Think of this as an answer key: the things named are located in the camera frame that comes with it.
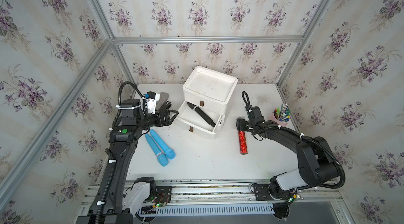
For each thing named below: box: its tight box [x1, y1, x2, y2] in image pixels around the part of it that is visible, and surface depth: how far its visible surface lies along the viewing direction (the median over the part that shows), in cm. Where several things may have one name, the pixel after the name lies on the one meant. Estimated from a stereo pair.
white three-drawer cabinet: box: [175, 65, 239, 135], surface depth 89 cm
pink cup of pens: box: [269, 103, 291, 127], surface depth 92 cm
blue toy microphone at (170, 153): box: [149, 128, 177, 160], surface depth 88 cm
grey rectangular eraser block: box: [158, 92, 170, 107], surface depth 111 cm
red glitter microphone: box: [238, 130, 248, 155], surface depth 89 cm
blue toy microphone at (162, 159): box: [144, 134, 169, 168], surface depth 85 cm
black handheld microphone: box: [187, 102, 216, 128], surface depth 92 cm
